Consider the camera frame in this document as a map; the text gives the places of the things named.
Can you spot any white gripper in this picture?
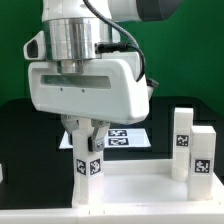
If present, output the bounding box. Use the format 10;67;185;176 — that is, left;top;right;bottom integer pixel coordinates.
28;52;149;152

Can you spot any white desk tabletop tray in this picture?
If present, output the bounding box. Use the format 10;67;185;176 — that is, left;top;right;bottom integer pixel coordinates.
78;159;224;212

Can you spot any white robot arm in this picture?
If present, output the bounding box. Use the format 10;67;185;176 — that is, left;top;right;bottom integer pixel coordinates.
24;0;183;151

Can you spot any white marker sheet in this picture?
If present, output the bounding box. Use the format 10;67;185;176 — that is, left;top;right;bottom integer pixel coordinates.
59;128;151;151

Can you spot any white piece at left edge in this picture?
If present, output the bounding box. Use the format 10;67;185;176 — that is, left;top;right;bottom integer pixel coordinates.
0;164;3;184

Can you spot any white L-shaped fence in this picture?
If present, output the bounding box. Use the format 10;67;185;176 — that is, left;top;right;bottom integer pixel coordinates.
0;159;224;224

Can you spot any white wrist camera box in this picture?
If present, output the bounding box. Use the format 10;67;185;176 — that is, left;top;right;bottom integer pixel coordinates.
23;31;46;60

